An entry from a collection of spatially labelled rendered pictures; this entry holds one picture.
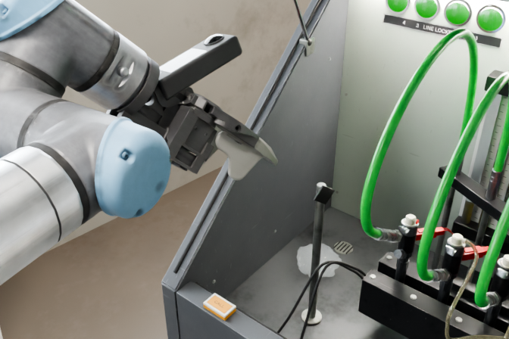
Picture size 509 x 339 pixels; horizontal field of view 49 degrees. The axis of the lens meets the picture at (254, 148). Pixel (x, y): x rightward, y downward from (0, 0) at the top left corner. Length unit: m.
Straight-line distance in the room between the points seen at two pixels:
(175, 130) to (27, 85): 0.17
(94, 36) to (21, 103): 0.10
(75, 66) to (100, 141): 0.14
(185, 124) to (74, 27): 0.16
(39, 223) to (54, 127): 0.09
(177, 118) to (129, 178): 0.22
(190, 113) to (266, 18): 2.41
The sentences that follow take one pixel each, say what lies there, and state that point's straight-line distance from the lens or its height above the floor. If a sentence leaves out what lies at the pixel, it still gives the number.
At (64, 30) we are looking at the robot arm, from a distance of 0.55.
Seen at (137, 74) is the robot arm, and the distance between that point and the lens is 0.59.
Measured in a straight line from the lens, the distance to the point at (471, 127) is 0.78.
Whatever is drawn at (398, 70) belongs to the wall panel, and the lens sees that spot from 1.20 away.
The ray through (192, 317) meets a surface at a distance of 1.05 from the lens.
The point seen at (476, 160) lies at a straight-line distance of 1.17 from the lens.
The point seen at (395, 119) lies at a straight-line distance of 0.75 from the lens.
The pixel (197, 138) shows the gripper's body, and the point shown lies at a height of 1.37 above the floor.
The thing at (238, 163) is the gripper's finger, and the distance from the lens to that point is 0.67.
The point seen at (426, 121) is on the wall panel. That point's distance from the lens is 1.21.
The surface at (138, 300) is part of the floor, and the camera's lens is 2.39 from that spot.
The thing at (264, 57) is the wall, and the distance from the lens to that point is 3.08.
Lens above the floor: 1.69
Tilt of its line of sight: 31 degrees down
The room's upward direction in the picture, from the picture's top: straight up
